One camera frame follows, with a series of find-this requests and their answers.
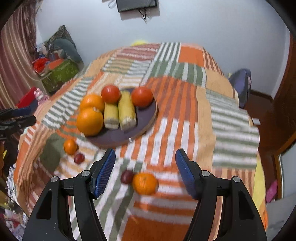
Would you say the striped red curtain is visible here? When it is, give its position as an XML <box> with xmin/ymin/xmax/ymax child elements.
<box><xmin>1</xmin><ymin>1</ymin><xmax>43</xmax><ymax>109</ymax></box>

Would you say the red tomato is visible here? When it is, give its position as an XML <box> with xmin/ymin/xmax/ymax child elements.
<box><xmin>101</xmin><ymin>85</ymin><xmax>121</xmax><ymax>104</ymax></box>
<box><xmin>131</xmin><ymin>86</ymin><xmax>154</xmax><ymax>108</ymax></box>

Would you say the grey green plush pillow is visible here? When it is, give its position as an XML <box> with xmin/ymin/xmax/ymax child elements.
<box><xmin>52</xmin><ymin>38</ymin><xmax>82</xmax><ymax>63</ymax></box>

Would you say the large plain orange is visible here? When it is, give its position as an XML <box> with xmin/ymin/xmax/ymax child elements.
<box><xmin>76</xmin><ymin>107</ymin><xmax>103</xmax><ymax>136</ymax></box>

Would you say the pink plush toy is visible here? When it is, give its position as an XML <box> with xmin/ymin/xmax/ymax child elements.
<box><xmin>34</xmin><ymin>88</ymin><xmax>49</xmax><ymax>105</ymax></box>

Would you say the purple round plate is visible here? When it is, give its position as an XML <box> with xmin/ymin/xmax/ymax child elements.
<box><xmin>85</xmin><ymin>85</ymin><xmax>158</xmax><ymax>148</ymax></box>

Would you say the red gift box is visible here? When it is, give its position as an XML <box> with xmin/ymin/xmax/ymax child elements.
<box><xmin>16</xmin><ymin>87</ymin><xmax>37</xmax><ymax>108</ymax></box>

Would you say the yellow foam tube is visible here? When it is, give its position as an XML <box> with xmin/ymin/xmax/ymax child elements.
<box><xmin>131</xmin><ymin>40</ymin><xmax>148</xmax><ymax>46</ymax></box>

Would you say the purple chair back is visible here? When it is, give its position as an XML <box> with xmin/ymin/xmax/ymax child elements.
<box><xmin>228</xmin><ymin>68</ymin><xmax>252</xmax><ymax>108</ymax></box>

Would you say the orange with sticker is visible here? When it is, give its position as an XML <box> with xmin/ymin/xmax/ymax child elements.
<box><xmin>79</xmin><ymin>93</ymin><xmax>105</xmax><ymax>113</ymax></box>

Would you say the striped patchwork bed cover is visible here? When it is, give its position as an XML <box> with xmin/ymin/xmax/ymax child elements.
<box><xmin>14</xmin><ymin>42</ymin><xmax>268</xmax><ymax>240</ymax></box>

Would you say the yellow corn cob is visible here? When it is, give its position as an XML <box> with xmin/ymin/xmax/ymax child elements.
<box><xmin>118</xmin><ymin>90</ymin><xmax>137</xmax><ymax>131</ymax></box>
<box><xmin>103</xmin><ymin>103</ymin><xmax>119</xmax><ymax>130</ymax></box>

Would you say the red plastic bag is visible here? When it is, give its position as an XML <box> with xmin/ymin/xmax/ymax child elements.
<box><xmin>32</xmin><ymin>57</ymin><xmax>50</xmax><ymax>74</ymax></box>

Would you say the dark red small plum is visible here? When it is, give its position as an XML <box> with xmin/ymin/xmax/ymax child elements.
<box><xmin>73</xmin><ymin>153</ymin><xmax>85</xmax><ymax>165</ymax></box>

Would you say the green storage box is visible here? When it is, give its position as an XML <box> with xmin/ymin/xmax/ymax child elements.
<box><xmin>41</xmin><ymin>59</ymin><xmax>79</xmax><ymax>93</ymax></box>

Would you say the small mandarin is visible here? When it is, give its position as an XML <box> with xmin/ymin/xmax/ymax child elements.
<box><xmin>132</xmin><ymin>172</ymin><xmax>158</xmax><ymax>195</ymax></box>
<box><xmin>63</xmin><ymin>139</ymin><xmax>77</xmax><ymax>155</ymax></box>

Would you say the small black wall monitor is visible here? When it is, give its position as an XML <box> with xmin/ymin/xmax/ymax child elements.
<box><xmin>116</xmin><ymin>0</ymin><xmax>157</xmax><ymax>13</ymax></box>

